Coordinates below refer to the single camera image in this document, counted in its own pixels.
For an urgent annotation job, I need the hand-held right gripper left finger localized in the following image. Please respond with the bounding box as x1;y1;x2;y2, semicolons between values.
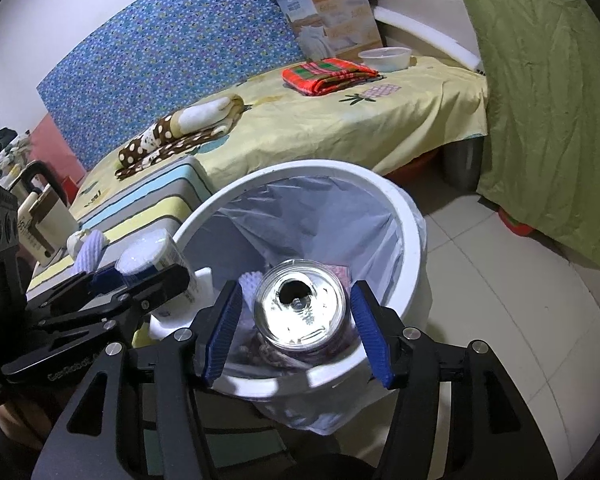
30;280;246;480

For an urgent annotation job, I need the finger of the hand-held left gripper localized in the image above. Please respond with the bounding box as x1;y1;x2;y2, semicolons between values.
25;266;123;313
1;262;192;386

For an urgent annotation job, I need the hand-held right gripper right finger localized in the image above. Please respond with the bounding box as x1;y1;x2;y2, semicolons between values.
349;280;561;480

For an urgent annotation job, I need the white foam fruit net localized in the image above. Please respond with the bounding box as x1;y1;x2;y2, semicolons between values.
77;230;107;272
240;270;268;311

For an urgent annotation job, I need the red drink can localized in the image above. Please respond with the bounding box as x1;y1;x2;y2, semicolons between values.
252;257;361;356

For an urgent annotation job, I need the white trash bin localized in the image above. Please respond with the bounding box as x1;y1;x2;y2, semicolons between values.
150;159;428;436

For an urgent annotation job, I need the translucent bin liner bag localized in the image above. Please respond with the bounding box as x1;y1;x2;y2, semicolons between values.
215;180;427;436

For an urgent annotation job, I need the beige steel electric kettle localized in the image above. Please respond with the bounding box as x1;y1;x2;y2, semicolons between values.
7;160;56;267

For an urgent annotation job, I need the crumpled white tissue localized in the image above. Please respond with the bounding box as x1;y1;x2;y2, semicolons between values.
66;230;92;257

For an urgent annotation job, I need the striped fabric cover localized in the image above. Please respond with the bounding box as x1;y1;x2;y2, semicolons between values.
27;155;215;301

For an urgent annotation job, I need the brown polka dot blanket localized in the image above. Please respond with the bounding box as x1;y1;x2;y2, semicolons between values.
115;94;246;181

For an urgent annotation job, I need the small red object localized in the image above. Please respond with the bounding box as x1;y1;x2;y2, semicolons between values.
497;207;536;238

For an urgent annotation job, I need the grey bucket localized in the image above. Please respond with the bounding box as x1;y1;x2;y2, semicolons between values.
442;139;483;191

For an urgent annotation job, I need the yellow bedsheet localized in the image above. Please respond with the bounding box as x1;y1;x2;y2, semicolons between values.
75;55;491;221

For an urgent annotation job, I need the blue floral padded board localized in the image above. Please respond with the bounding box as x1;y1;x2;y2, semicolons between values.
36;0;326;173

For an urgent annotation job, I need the red plaid cloth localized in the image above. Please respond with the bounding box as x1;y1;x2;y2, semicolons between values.
281;58;383;97

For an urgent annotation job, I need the clear plastic container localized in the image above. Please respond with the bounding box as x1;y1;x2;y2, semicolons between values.
357;46;413;73

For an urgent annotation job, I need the green curtain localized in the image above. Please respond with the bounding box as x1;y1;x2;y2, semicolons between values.
447;0;600;283

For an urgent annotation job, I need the white foam board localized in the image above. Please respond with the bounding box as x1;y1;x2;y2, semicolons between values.
374;5;487;75

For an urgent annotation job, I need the printed cardboard box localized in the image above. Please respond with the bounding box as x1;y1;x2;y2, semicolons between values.
266;0;396;61

